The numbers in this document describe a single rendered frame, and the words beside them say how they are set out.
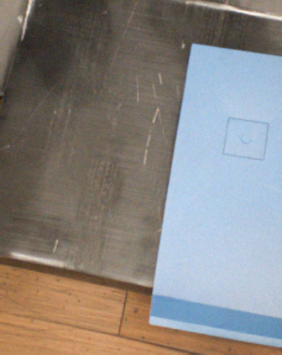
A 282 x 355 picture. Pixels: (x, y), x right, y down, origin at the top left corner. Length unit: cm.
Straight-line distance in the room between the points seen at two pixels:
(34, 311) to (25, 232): 4
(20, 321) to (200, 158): 12
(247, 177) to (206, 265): 5
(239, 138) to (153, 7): 9
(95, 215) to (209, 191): 6
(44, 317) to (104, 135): 10
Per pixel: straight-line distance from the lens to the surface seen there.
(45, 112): 55
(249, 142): 55
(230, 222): 53
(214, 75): 56
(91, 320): 54
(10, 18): 60
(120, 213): 53
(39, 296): 55
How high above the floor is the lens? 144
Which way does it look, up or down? 71 degrees down
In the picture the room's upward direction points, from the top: 4 degrees clockwise
